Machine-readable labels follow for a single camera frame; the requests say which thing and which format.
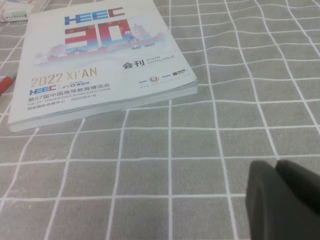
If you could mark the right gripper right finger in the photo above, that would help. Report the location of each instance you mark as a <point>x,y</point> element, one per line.
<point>302,182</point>

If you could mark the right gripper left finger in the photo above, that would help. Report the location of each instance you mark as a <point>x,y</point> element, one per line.
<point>270,212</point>

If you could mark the red pen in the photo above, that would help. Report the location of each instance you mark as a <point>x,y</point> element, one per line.
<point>5,84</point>

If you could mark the grey white-grid tablecloth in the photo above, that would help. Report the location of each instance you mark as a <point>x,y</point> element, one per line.
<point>175,150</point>

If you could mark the white HEEC catalogue book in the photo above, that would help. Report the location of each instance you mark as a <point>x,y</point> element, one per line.
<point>100,62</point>

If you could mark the map cover red book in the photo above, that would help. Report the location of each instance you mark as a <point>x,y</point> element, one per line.
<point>15,10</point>

